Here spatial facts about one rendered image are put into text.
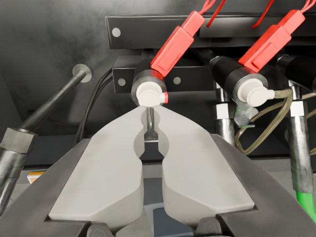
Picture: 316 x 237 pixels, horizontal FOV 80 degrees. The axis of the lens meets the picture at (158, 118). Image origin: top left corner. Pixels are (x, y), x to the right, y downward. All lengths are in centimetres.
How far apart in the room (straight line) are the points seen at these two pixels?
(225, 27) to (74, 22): 28
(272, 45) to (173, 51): 8
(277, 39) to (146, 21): 15
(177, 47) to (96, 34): 28
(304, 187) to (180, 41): 19
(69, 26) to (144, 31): 21
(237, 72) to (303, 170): 13
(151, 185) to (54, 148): 43
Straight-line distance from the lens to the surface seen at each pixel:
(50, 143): 53
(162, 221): 75
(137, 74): 16
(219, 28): 26
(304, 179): 25
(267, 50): 19
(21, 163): 19
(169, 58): 16
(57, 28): 44
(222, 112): 21
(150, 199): 77
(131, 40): 26
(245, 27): 27
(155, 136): 17
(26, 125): 26
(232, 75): 17
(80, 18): 43
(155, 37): 26
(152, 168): 41
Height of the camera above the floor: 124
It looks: 60 degrees down
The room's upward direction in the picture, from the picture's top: 174 degrees clockwise
